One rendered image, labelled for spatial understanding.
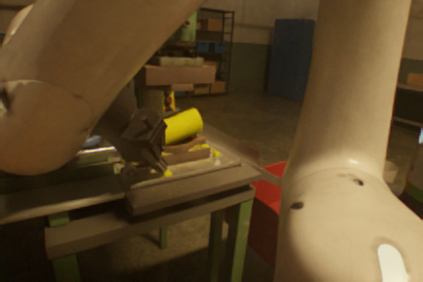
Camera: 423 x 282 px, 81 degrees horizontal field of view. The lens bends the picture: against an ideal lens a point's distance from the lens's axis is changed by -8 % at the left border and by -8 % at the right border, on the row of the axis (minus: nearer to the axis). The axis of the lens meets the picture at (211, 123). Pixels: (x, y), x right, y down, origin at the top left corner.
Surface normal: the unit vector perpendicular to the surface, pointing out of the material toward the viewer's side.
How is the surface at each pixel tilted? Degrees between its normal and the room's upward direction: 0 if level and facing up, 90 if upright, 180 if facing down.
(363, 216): 4
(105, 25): 114
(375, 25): 89
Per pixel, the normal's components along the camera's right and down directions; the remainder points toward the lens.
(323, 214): -0.22, -0.95
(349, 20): -0.69, 0.18
